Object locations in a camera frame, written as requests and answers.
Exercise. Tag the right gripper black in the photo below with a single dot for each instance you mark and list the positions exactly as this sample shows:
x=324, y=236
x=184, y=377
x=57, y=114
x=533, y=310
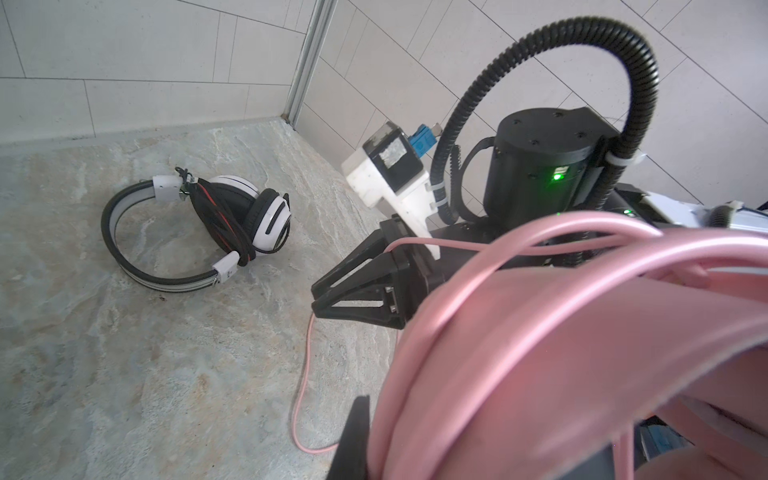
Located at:
x=544, y=161

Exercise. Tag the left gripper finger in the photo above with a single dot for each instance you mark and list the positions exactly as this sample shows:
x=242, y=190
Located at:
x=349, y=462

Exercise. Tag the white black headphones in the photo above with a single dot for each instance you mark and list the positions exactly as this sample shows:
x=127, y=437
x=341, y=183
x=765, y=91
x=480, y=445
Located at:
x=181, y=233

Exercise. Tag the pink headphones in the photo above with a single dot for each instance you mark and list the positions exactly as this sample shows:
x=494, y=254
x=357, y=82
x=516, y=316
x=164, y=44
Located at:
x=577, y=332

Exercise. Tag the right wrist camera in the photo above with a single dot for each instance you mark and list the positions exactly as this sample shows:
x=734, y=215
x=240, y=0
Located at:
x=388, y=168

